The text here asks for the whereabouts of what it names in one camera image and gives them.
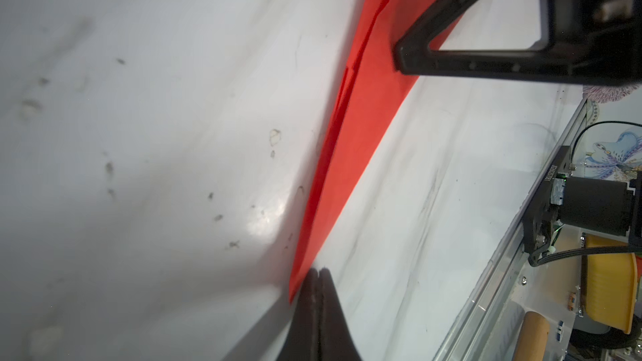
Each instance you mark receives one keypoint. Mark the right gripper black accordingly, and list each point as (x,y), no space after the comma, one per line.
(587,42)

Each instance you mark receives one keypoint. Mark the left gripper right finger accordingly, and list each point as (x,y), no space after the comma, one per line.
(335,341)

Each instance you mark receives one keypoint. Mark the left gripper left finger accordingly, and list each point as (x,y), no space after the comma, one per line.
(302,341)

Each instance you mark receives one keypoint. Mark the red square paper sheet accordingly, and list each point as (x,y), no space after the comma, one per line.
(371,93)

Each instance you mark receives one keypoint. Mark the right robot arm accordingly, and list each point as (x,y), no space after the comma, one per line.
(596,205)

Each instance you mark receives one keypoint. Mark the yellow brush head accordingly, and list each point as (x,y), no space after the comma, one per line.
(610,287)

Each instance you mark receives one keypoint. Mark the aluminium front rail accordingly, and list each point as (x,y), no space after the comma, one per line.
(488,326)

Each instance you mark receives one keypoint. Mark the wooden handle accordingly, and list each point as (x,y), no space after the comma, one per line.
(533,338)

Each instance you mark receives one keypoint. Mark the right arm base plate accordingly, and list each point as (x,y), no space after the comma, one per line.
(541,212)

